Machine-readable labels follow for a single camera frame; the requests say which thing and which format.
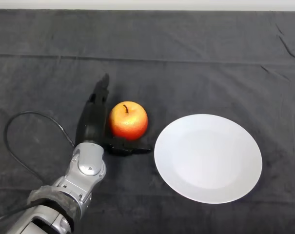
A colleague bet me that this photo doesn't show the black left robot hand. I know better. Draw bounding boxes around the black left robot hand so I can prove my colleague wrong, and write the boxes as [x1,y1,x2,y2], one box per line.
[75,73,152,156]

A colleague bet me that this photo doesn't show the red yellow apple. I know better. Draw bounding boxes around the red yellow apple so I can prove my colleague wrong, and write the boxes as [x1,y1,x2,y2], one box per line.
[109,101,149,141]

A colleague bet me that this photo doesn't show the white round plate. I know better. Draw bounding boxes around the white round plate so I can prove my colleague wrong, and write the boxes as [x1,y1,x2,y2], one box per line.
[154,114,263,205]

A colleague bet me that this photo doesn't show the black cloth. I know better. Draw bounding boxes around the black cloth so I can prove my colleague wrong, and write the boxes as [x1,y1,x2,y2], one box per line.
[0,9,295,234]

